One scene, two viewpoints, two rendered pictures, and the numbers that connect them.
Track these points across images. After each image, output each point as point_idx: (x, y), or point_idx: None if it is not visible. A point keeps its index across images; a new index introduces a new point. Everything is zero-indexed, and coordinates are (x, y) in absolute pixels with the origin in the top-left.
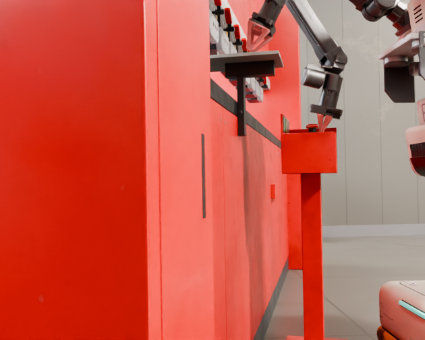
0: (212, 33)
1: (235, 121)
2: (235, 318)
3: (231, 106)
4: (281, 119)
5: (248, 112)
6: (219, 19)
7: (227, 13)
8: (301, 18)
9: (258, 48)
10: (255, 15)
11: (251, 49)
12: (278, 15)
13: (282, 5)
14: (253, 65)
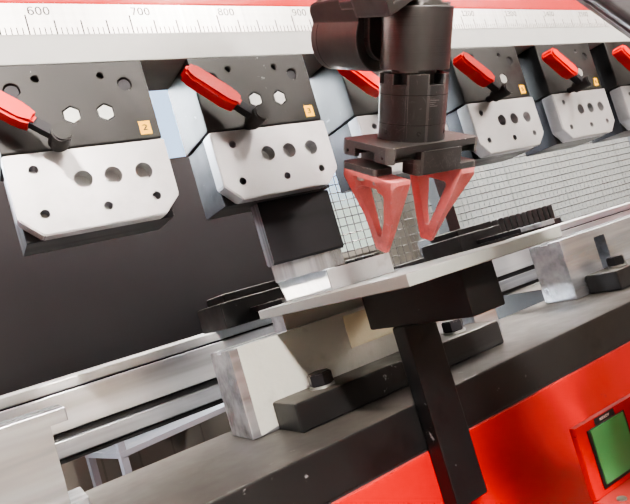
0: (395, 164)
1: (407, 483)
2: None
3: (331, 483)
4: (578, 451)
5: (565, 335)
6: (458, 88)
7: (464, 68)
8: (613, 15)
9: (436, 217)
10: (349, 150)
11: (424, 225)
12: (439, 100)
13: (430, 66)
14: (417, 294)
